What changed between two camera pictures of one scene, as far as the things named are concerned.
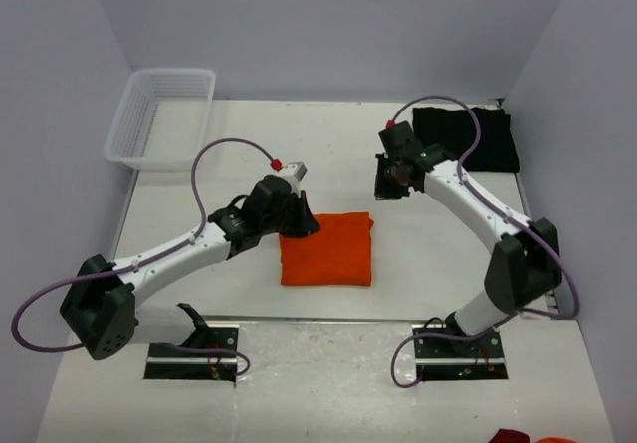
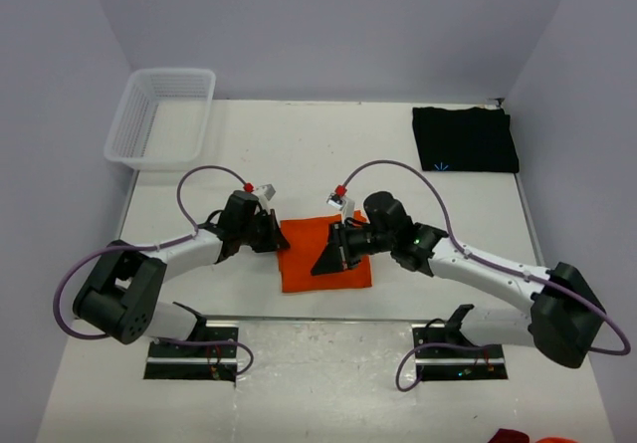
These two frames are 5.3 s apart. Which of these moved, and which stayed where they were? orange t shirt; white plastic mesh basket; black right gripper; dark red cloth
Moved: black right gripper
Stayed: orange t shirt; dark red cloth; white plastic mesh basket
